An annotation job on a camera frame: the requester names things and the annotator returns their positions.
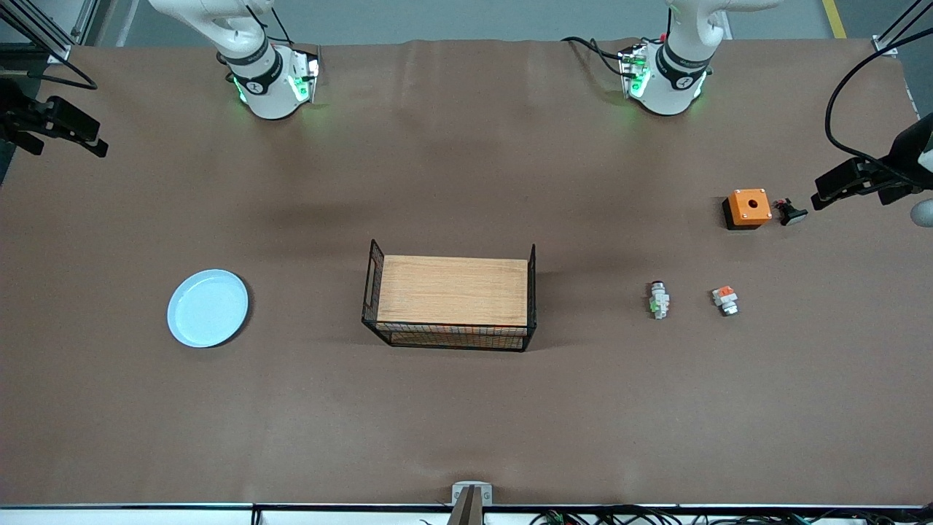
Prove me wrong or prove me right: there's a light blue round plate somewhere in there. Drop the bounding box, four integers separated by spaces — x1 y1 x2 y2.
167 269 250 349

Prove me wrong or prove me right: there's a black push button head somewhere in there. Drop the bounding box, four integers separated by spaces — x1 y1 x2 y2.
774 198 809 227

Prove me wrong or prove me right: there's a brown table cover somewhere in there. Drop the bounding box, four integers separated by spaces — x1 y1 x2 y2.
0 38 933 508

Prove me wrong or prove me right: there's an aluminium frame post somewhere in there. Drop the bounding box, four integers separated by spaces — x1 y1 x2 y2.
871 0 933 56
0 0 99 65

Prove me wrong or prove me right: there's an orange button enclosure box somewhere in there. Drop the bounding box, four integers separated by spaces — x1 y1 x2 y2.
722 188 773 231

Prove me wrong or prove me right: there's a black arm base cable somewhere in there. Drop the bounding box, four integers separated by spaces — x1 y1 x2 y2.
561 35 642 79

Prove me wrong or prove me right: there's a black cable bundle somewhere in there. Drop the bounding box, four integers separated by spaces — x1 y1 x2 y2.
419 506 901 525

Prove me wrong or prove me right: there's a wire basket with wooden board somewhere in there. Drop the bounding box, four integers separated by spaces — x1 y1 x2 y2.
362 239 538 352

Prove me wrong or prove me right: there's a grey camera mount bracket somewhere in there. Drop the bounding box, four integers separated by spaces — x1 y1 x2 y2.
446 481 494 525

